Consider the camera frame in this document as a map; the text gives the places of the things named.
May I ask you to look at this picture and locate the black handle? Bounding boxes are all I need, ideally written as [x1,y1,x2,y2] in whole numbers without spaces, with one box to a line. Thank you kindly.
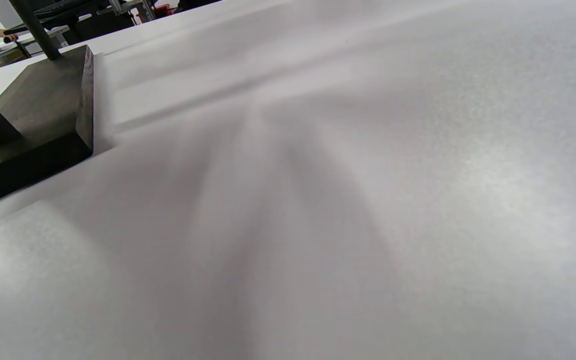
[2,22,31,45]

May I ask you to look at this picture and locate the white desktop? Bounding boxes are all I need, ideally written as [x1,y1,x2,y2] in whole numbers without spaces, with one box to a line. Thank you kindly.
[0,0,576,360]

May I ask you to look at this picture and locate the wooden desktop rack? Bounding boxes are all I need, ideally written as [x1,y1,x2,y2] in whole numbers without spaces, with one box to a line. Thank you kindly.
[0,0,95,213]

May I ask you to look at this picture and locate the black workbench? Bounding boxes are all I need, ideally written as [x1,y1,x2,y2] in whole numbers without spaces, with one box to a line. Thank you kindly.
[33,0,139,43]

